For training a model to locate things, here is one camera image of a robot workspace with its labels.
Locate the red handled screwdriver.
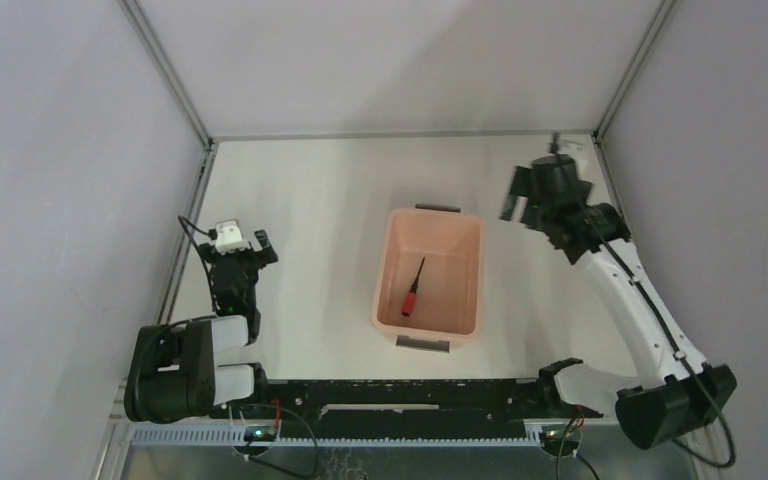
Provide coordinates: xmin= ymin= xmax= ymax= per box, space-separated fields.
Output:
xmin=401 ymin=258 xmax=425 ymax=317

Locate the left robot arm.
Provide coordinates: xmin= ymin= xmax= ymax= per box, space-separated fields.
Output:
xmin=124 ymin=230 xmax=278 ymax=424

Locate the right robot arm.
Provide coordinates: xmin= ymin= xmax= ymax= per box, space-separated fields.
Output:
xmin=500 ymin=154 xmax=737 ymax=450

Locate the pink plastic bin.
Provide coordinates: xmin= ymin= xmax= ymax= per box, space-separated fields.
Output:
xmin=371 ymin=204 xmax=485 ymax=353

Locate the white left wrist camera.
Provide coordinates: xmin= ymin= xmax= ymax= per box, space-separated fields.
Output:
xmin=214 ymin=219 xmax=251 ymax=255

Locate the left black cable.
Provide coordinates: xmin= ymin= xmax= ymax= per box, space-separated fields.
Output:
xmin=177 ymin=215 xmax=220 ymax=313

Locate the left aluminium frame rail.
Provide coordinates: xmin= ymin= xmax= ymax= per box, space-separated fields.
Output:
xmin=154 ymin=141 xmax=218 ymax=325

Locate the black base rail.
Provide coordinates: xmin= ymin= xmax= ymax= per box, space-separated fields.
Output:
xmin=228 ymin=378 xmax=600 ymax=441

